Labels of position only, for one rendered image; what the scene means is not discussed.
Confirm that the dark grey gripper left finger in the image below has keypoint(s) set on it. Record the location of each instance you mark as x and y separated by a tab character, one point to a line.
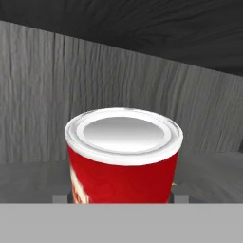
60	199

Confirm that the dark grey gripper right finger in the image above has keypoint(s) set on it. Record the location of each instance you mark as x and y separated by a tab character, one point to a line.
180	199

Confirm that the red can with white lid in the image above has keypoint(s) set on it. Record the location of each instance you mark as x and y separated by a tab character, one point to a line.
126	177

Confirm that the grey wooden cabinet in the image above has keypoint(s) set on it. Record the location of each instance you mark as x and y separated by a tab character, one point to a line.
63	79

